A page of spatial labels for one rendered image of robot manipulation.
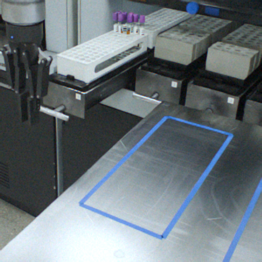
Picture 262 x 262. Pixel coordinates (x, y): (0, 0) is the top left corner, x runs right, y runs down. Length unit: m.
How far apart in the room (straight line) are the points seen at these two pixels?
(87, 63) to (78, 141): 0.43
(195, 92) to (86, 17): 0.43
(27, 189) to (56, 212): 1.09
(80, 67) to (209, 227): 0.56
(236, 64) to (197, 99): 0.13
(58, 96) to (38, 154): 0.53
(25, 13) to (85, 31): 0.52
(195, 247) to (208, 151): 0.25
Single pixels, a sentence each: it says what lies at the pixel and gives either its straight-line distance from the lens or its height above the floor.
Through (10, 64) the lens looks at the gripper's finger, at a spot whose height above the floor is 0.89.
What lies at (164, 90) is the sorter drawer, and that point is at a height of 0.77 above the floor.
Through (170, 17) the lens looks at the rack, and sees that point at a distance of 1.51.
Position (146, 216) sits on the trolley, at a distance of 0.70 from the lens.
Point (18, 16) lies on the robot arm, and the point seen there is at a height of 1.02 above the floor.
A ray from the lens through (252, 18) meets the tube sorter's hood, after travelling 1.14.
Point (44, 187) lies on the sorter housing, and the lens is 1.71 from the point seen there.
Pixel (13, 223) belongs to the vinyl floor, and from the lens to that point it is 1.94.
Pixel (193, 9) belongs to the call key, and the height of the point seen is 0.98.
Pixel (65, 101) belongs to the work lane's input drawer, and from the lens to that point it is 1.14.
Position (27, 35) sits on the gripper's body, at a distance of 0.94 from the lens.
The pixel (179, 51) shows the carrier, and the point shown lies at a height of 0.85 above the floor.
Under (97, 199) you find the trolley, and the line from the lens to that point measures 0.73.
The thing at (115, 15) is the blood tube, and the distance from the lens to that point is 1.32.
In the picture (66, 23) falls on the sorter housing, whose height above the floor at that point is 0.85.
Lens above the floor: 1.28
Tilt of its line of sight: 29 degrees down
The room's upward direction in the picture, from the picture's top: 2 degrees clockwise
